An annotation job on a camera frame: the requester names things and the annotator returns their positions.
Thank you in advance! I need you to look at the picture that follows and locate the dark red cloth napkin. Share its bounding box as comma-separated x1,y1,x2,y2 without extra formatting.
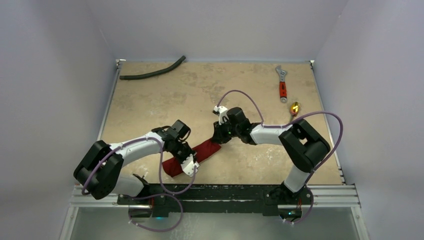
162,139,221,178

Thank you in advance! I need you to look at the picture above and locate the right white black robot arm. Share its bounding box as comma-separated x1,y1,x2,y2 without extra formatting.
211,106,331,204

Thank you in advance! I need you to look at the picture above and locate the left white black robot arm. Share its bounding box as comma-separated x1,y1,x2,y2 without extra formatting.
73,120,200,205

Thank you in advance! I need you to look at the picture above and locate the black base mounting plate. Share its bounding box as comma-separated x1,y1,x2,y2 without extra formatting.
117,183,313,219

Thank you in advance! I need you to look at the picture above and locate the black foam tube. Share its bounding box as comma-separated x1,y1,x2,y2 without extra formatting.
119,55,187,81

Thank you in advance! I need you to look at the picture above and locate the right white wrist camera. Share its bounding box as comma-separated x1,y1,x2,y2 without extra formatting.
212,105,229,125

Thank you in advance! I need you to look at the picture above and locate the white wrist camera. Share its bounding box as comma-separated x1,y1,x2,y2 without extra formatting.
212,105,229,125
180,154,200,178

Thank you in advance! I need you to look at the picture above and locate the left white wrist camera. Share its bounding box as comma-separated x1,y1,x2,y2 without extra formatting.
180,154,200,178

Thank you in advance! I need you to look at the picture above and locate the adjustable wrench red handle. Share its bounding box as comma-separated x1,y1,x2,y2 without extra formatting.
275,65,288,103

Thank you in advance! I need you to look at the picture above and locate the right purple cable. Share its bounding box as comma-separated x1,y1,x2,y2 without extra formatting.
216,89,344,226

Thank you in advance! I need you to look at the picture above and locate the aluminium rail frame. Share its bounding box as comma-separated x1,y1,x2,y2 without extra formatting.
60,60,367,240

